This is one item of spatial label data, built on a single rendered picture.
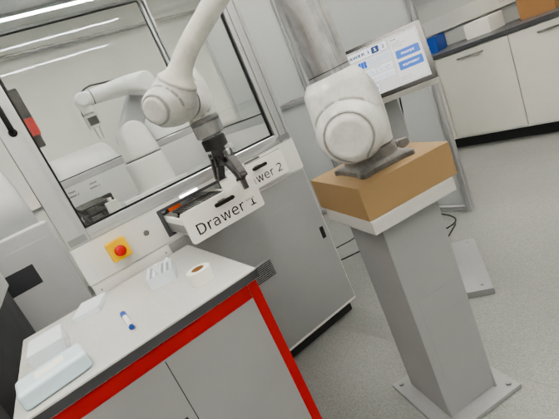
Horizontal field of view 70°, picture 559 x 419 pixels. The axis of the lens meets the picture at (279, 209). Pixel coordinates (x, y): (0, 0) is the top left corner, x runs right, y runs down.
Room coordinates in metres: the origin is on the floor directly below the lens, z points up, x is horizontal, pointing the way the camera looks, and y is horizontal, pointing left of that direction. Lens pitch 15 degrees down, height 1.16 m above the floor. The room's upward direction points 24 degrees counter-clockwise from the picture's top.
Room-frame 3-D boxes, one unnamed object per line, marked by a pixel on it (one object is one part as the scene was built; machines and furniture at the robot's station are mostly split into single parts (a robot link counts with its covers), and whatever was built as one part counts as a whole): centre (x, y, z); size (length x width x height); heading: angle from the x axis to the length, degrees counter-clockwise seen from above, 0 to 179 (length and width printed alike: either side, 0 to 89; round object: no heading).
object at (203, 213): (1.33, 0.17, 0.87); 0.29 x 0.02 x 0.11; 117
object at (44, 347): (1.01, 0.71, 0.79); 0.13 x 0.09 x 0.05; 26
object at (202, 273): (1.08, 0.28, 0.78); 0.07 x 0.07 x 0.04
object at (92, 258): (2.03, 0.49, 0.87); 1.02 x 0.95 x 0.14; 117
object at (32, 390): (0.85, 0.62, 0.78); 0.15 x 0.10 x 0.04; 123
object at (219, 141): (1.26, 0.10, 1.07); 0.08 x 0.07 x 0.09; 27
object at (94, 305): (1.26, 0.70, 0.77); 0.13 x 0.09 x 0.02; 9
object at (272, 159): (1.73, 0.02, 0.87); 0.29 x 0.02 x 0.11; 117
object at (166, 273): (1.25, 0.43, 0.78); 0.12 x 0.08 x 0.04; 11
